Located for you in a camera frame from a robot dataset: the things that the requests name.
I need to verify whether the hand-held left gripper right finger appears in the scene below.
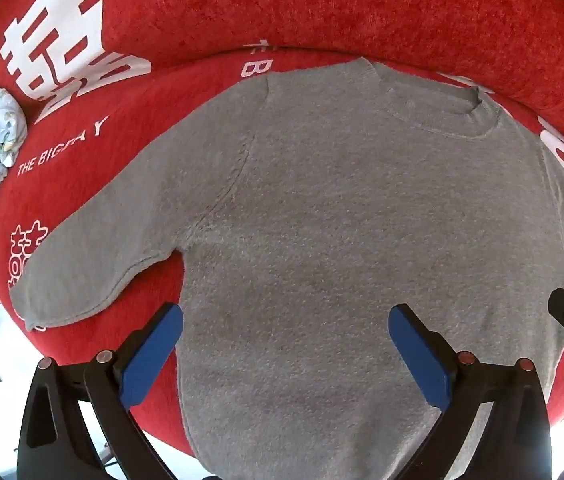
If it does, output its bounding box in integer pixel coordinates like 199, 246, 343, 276
388, 303, 554, 480

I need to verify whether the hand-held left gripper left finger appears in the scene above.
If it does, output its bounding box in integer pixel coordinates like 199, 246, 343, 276
16, 303, 183, 480

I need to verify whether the grey knit sweater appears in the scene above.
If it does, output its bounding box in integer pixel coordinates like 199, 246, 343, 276
9, 57, 564, 480

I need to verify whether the red printed sofa cover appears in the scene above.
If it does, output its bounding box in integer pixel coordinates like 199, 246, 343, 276
0, 0, 564, 461

